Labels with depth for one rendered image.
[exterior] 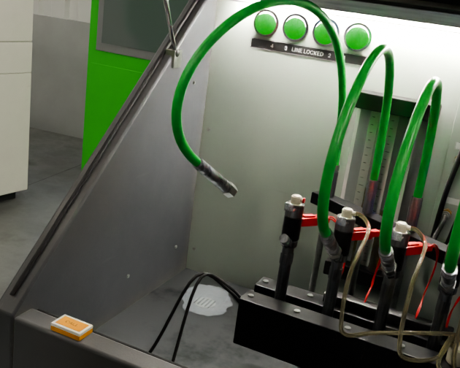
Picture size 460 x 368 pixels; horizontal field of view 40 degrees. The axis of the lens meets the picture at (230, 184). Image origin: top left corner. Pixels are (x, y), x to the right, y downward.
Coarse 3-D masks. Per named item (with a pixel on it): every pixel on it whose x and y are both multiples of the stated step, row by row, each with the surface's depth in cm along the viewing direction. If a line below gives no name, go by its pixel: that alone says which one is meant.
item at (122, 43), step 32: (96, 0) 376; (128, 0) 366; (160, 0) 357; (96, 32) 381; (128, 32) 371; (160, 32) 362; (96, 64) 385; (128, 64) 376; (96, 96) 391; (96, 128) 396
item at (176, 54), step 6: (168, 6) 109; (168, 12) 110; (168, 18) 110; (168, 24) 111; (174, 36) 113; (174, 42) 113; (174, 48) 114; (168, 54) 115; (174, 54) 114; (180, 54) 116; (174, 60) 114; (180, 60) 116; (174, 66) 115
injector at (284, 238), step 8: (288, 216) 96; (296, 216) 96; (288, 224) 96; (296, 224) 96; (288, 232) 97; (296, 232) 97; (280, 240) 95; (288, 240) 95; (296, 240) 97; (288, 248) 98; (280, 256) 99; (288, 256) 98; (280, 264) 99; (288, 264) 99; (280, 272) 99; (288, 272) 99; (280, 280) 100; (280, 288) 100; (280, 296) 100
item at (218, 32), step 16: (272, 0) 90; (288, 0) 92; (304, 0) 94; (240, 16) 87; (320, 16) 98; (224, 32) 86; (336, 32) 102; (208, 48) 84; (336, 48) 103; (192, 64) 84; (176, 96) 84; (176, 112) 84; (176, 128) 85; (192, 160) 89
